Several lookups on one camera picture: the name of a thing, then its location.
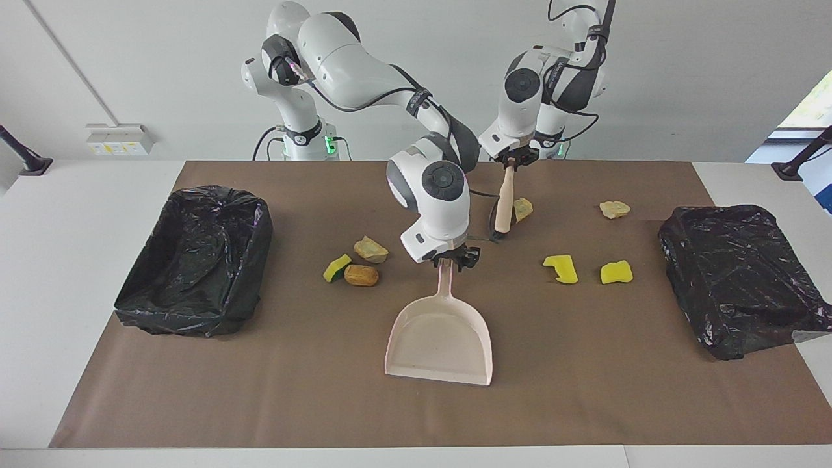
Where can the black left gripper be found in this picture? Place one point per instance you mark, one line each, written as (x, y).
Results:
(520, 155)

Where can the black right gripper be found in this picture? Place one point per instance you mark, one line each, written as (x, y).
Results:
(458, 254)

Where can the pink plastic dustpan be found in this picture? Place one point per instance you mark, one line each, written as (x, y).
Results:
(439, 338)

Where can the orange-brown bread roll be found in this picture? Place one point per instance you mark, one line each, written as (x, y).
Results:
(361, 275)

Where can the notched yellow sponge scrap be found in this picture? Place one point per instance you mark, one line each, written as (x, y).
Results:
(563, 270)

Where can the yellow green sponge scrap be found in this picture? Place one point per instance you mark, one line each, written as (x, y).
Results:
(335, 268)

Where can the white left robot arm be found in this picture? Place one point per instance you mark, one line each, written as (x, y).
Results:
(523, 114)

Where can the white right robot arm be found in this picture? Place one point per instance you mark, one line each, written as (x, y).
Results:
(351, 58)

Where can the black bag lined bin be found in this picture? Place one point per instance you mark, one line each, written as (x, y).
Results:
(195, 260)
(741, 273)

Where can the brown paper table mat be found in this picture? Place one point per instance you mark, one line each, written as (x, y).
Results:
(260, 390)

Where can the bright window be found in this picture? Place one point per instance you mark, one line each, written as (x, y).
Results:
(816, 107)

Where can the black camera stand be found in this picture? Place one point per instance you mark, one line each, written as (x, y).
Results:
(796, 166)
(29, 162)

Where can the white wall socket box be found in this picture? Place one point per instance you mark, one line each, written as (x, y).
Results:
(120, 140)

